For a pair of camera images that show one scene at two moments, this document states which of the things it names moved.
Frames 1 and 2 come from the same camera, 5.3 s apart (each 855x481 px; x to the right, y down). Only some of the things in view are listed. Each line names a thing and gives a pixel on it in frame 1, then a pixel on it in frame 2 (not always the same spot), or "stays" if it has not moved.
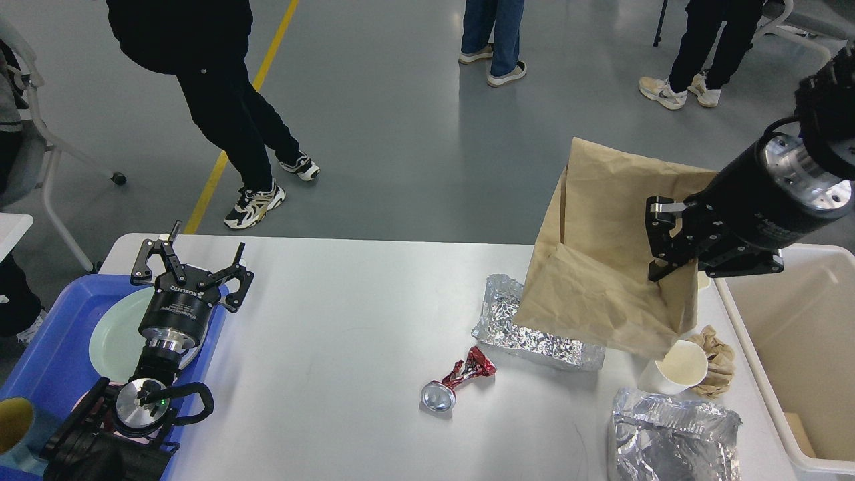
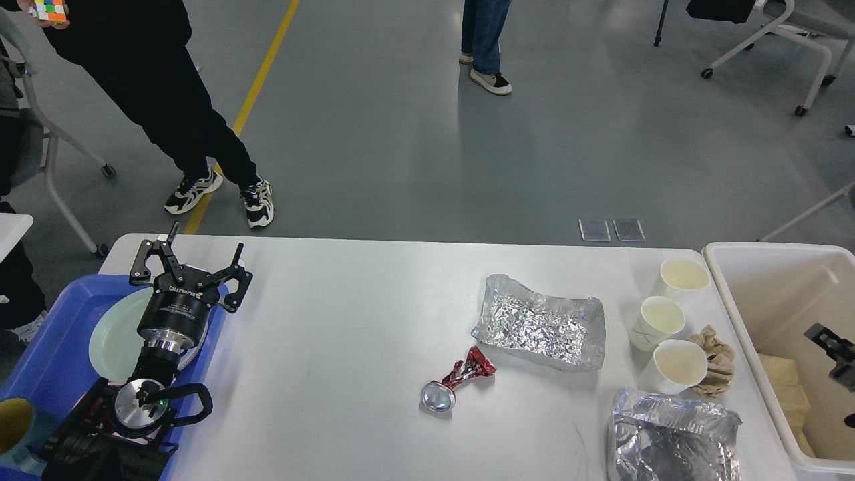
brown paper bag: (588, 278) → (783, 372)
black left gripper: (177, 314) stays
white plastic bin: (798, 325) stays
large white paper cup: (685, 365) stays
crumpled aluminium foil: (495, 327) stays
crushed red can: (440, 395) stays
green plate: (116, 345) stays
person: (203, 42) → (141, 49)
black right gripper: (769, 195) → (843, 350)
